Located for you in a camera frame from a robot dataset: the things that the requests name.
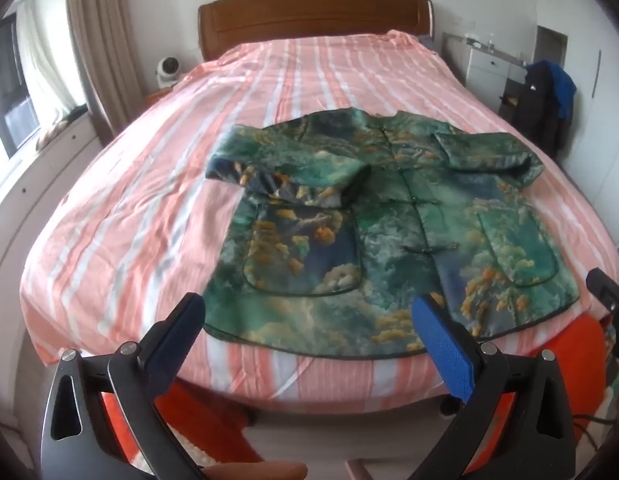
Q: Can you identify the black floor cable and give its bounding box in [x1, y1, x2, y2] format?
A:
[572, 412, 615, 448]

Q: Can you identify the wooden nightstand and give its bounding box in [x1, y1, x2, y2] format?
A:
[144, 86, 179, 107]

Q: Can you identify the orange cloth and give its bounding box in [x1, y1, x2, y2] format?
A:
[102, 310, 615, 461]

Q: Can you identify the wooden headboard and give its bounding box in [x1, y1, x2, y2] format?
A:
[198, 0, 434, 61]

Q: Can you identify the dark hanging jacket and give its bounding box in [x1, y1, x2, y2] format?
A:
[512, 62, 573, 157]

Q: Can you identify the window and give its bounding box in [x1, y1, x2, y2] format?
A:
[0, 15, 43, 158]

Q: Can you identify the blue hanging garment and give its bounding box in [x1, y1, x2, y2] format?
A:
[532, 60, 577, 121]

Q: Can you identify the bed with pink striped sheet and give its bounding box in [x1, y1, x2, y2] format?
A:
[20, 30, 619, 413]

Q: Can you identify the white drawer cabinet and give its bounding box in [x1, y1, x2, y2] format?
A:
[442, 31, 529, 111]

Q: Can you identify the beige curtain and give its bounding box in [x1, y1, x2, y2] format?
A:
[67, 0, 150, 146]

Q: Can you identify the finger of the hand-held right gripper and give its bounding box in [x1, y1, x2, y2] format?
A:
[587, 267, 619, 332]

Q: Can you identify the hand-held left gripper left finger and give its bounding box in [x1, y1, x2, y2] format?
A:
[40, 292, 206, 480]

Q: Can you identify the white round device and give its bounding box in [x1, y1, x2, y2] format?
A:
[156, 56, 183, 87]

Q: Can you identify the green printed jacket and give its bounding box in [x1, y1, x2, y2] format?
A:
[204, 109, 581, 361]

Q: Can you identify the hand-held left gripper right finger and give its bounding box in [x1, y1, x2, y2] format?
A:
[412, 294, 577, 480]

